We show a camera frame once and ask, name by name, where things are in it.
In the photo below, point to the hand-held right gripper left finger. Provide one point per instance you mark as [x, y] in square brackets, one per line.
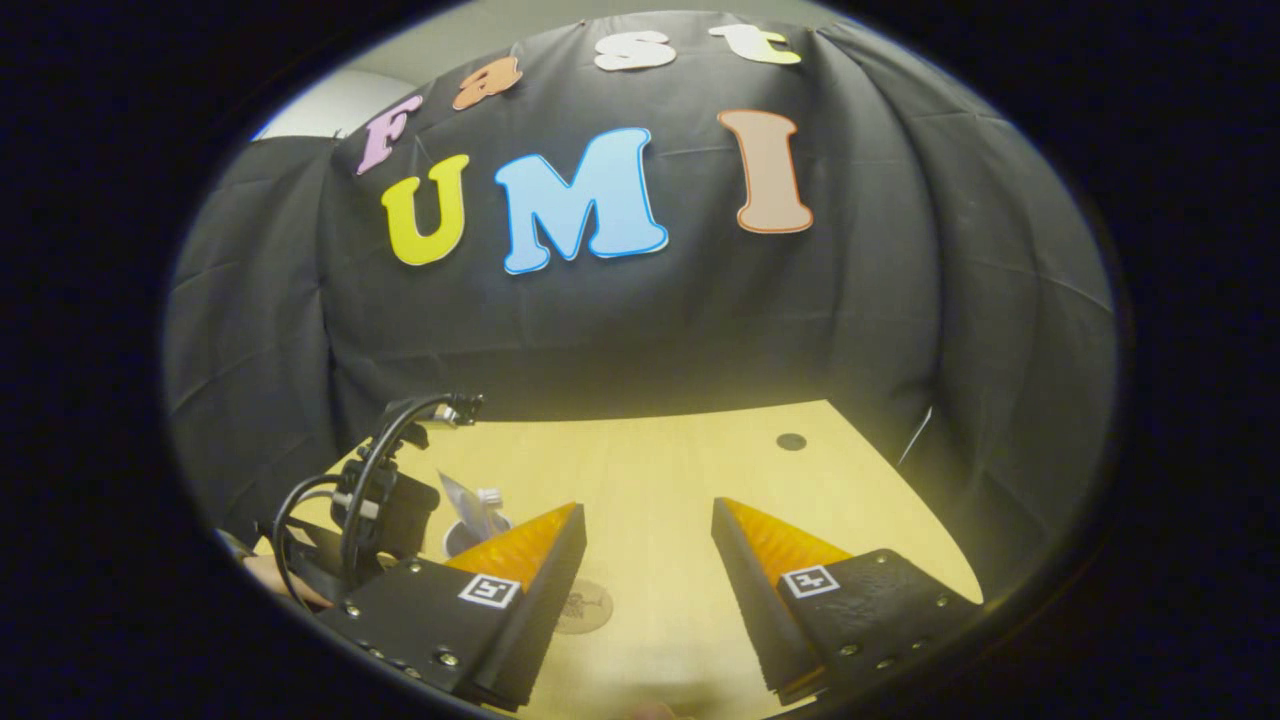
[540, 610]

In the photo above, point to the round cork coaster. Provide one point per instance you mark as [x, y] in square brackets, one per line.
[585, 608]

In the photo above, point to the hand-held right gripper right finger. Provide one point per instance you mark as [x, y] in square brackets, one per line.
[750, 600]

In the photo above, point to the white toothpaste tube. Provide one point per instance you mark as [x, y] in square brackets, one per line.
[465, 505]

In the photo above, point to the white cup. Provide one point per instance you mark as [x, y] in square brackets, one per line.
[458, 542]

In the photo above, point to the black backdrop cloth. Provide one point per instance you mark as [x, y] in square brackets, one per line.
[640, 320]

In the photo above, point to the wooden desktop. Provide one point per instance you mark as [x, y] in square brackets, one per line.
[650, 480]

